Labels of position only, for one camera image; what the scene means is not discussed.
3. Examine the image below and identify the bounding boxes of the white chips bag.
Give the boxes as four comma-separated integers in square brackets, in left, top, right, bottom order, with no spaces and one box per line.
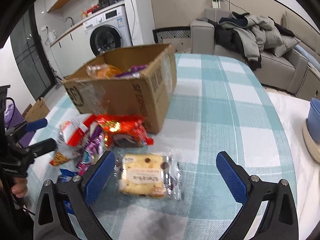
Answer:
[49,114,96,166]

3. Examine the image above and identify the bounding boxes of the blue cookie pack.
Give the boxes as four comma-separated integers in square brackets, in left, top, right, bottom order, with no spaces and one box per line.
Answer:
[57,168,78,215]

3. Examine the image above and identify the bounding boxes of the purple candy bag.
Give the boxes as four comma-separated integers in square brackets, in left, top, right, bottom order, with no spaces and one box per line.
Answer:
[115,64,148,78]

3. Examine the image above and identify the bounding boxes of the person's left hand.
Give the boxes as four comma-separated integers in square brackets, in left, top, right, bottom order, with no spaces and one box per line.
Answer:
[11,177,28,198]

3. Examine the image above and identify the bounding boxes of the small cardboard box on floor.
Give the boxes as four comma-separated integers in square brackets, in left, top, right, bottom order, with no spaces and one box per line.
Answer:
[22,98,50,122]

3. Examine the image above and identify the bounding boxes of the yellow cake in wrapper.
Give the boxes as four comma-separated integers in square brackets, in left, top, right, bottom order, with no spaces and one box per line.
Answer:
[115,153,181,200]

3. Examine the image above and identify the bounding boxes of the red gold candy pack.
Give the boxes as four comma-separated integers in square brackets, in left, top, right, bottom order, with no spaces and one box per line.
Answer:
[96,114,153,148]

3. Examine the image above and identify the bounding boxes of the dark glass door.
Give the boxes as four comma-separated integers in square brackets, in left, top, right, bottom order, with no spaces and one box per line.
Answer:
[10,5,56,100]

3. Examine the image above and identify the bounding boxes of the bread roll in wrapper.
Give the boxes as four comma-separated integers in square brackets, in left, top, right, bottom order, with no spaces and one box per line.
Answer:
[86,64,122,79]

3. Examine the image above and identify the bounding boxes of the checked teal tablecloth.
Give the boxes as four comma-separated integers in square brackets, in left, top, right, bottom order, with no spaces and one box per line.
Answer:
[24,52,298,240]

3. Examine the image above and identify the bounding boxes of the white electric kettle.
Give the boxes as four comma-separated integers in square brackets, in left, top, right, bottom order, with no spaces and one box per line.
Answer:
[48,30,57,44]

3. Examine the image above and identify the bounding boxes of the blue bowl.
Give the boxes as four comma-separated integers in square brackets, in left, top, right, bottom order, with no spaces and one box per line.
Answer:
[301,97,320,163]

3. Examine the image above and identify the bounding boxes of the brown cardboard box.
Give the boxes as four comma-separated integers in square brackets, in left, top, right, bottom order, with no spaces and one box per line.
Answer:
[62,44,177,133]

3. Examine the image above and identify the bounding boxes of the white washing machine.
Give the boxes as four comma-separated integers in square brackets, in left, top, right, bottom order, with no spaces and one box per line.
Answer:
[82,4,132,56]

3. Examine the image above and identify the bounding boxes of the yellow oil bottle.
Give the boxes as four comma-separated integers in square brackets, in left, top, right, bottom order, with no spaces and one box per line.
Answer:
[81,10,87,20]

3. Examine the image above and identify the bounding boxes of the grey sofa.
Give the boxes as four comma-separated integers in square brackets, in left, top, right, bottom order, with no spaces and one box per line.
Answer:
[190,8,319,100]

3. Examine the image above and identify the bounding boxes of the black rice cooker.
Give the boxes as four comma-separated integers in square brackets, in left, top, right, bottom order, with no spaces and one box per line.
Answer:
[98,0,116,9]

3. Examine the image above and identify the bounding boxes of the pile of jackets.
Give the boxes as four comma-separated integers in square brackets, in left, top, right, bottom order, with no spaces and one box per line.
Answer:
[206,12,300,71]

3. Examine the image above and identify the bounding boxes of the black patterned chair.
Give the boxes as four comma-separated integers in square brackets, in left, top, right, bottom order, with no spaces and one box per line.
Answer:
[152,26,191,44]

